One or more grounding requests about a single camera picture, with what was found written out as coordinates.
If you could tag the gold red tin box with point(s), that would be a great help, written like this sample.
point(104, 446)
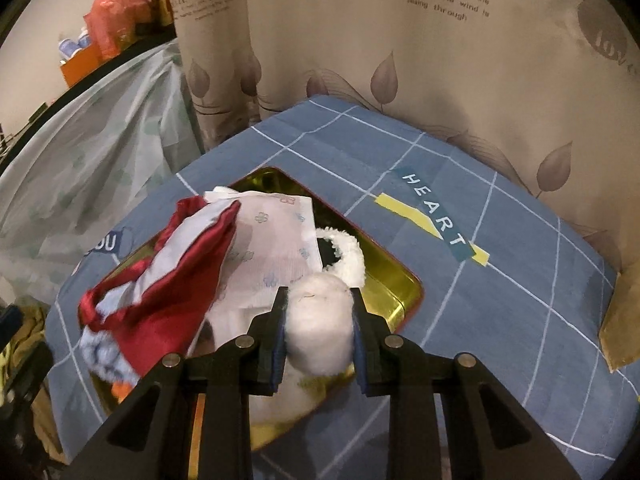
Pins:
point(391, 291)

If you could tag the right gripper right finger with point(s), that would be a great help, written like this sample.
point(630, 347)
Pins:
point(448, 409)

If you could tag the red plastic bag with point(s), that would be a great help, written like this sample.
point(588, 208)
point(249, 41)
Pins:
point(115, 25)

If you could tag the orange plush toy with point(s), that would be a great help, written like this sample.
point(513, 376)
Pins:
point(120, 390)

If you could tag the red sleep mask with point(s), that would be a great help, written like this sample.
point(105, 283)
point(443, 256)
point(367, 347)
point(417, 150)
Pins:
point(157, 305)

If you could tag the blue checked tablecloth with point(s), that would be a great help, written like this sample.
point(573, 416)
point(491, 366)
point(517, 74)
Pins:
point(532, 315)

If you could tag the light blue fluffy sock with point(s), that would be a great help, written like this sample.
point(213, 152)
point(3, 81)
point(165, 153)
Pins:
point(103, 357)

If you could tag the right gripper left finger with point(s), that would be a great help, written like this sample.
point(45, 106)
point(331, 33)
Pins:
point(184, 404)

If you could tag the kraft paper snack bag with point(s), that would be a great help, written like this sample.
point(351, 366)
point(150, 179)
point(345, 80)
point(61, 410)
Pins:
point(620, 331)

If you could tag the light green plastic bag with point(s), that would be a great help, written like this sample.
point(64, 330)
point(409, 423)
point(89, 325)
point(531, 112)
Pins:
point(89, 165)

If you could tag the floral white sachet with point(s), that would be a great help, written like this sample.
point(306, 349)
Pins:
point(275, 244)

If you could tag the beige leaf print curtain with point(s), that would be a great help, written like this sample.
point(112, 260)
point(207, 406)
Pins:
point(544, 91)

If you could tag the white fluffy sock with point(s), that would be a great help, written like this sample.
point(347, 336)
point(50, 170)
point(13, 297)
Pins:
point(341, 256)

